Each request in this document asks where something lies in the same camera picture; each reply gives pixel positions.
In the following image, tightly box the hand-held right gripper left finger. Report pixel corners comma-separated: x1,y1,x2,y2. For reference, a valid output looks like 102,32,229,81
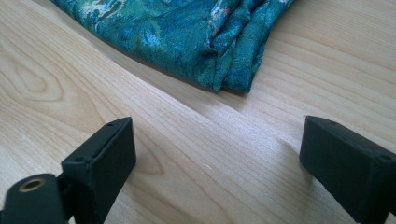
61,117,137,224

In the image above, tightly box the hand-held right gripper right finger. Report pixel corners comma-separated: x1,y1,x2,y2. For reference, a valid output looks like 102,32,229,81
299,115,396,224

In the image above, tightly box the teal patterned cloth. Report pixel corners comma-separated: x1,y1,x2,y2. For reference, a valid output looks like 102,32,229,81
49,0,295,94

